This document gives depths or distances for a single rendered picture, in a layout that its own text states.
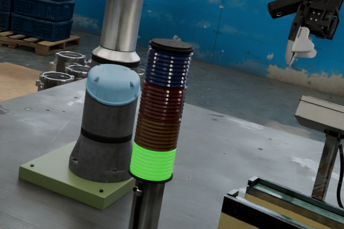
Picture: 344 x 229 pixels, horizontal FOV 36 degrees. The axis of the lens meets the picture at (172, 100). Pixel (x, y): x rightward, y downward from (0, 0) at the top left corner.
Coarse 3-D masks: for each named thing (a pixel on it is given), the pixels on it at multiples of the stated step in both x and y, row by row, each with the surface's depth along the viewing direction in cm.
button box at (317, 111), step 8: (304, 96) 114; (304, 104) 113; (312, 104) 112; (320, 104) 112; (328, 104) 111; (336, 104) 111; (296, 112) 113; (304, 112) 113; (312, 112) 112; (320, 112) 111; (328, 112) 111; (336, 112) 110; (304, 120) 113; (312, 120) 111; (320, 120) 111; (328, 120) 110; (336, 120) 109; (312, 128) 117; (320, 128) 114; (328, 128) 111; (336, 128) 109
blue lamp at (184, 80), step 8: (152, 48) 69; (152, 56) 69; (160, 56) 68; (168, 56) 67; (176, 56) 68; (184, 56) 68; (152, 64) 69; (160, 64) 68; (168, 64) 68; (176, 64) 68; (184, 64) 68; (152, 72) 69; (160, 72) 68; (168, 72) 68; (176, 72) 68; (184, 72) 69; (152, 80) 69; (160, 80) 68; (168, 80) 68; (176, 80) 69; (184, 80) 70
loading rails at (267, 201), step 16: (256, 176) 106; (256, 192) 104; (272, 192) 103; (288, 192) 103; (224, 208) 96; (240, 208) 94; (256, 208) 93; (272, 208) 102; (288, 208) 100; (304, 208) 99; (320, 208) 100; (336, 208) 99; (224, 224) 97; (240, 224) 95; (256, 224) 93; (272, 224) 91; (288, 224) 90; (304, 224) 92; (320, 224) 97; (336, 224) 96
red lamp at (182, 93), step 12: (144, 84) 70; (144, 96) 70; (156, 96) 69; (168, 96) 69; (180, 96) 70; (144, 108) 70; (156, 108) 69; (168, 108) 69; (180, 108) 71; (168, 120) 70
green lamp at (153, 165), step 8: (136, 144) 73; (136, 152) 72; (144, 152) 71; (152, 152) 71; (160, 152) 71; (168, 152) 72; (136, 160) 72; (144, 160) 72; (152, 160) 71; (160, 160) 71; (168, 160) 72; (136, 168) 73; (144, 168) 72; (152, 168) 72; (160, 168) 72; (168, 168) 73; (144, 176) 72; (152, 176) 72; (160, 176) 72; (168, 176) 73
